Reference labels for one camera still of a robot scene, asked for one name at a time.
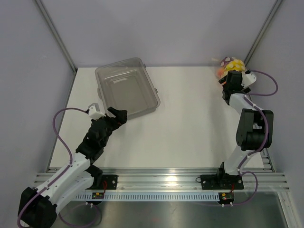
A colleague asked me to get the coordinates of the orange toy fruit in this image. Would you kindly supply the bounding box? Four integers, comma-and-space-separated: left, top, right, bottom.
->
216, 67, 227, 79

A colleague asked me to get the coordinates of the clear zip top bag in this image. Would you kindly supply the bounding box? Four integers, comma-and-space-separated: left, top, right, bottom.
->
211, 57, 247, 79

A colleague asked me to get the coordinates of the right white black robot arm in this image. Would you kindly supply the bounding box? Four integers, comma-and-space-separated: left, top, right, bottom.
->
215, 70, 274, 188

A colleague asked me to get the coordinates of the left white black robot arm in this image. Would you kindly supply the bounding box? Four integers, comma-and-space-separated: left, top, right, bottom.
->
17, 103, 127, 228

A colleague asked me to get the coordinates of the clear grey plastic bin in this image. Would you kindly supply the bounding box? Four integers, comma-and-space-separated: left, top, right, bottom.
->
95, 57, 161, 120

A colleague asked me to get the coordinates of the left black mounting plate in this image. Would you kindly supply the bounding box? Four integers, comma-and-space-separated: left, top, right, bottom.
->
88, 174, 118, 190

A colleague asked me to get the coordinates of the black mounting plate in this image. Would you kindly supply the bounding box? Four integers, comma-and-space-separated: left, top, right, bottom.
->
200, 175, 244, 190
88, 174, 118, 190

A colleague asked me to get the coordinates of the left small circuit board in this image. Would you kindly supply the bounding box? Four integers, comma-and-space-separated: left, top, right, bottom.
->
92, 192, 105, 200

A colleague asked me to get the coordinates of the small circuit board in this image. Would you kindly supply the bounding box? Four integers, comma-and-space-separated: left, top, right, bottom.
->
220, 192, 234, 201
92, 192, 105, 200

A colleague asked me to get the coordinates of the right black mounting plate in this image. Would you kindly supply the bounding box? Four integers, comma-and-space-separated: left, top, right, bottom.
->
200, 175, 244, 190

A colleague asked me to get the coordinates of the right small circuit board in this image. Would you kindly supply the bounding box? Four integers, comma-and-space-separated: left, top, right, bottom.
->
220, 192, 234, 201

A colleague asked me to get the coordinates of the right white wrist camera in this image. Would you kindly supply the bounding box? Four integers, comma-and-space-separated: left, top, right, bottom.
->
241, 72, 257, 88

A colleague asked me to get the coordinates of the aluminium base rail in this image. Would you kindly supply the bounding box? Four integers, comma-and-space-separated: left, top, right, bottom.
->
32, 167, 290, 192

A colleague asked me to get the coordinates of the right aluminium frame post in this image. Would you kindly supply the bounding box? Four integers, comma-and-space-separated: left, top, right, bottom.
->
244, 0, 284, 66

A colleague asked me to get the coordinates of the aluminium frame post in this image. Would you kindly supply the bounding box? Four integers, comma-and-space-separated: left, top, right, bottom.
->
244, 0, 284, 66
33, 0, 77, 74

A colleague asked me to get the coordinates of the white slotted cable duct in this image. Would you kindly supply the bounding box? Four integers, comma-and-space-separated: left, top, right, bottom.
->
74, 192, 219, 202

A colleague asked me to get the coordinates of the left aluminium frame post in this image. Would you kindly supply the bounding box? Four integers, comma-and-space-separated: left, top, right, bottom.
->
33, 0, 77, 74

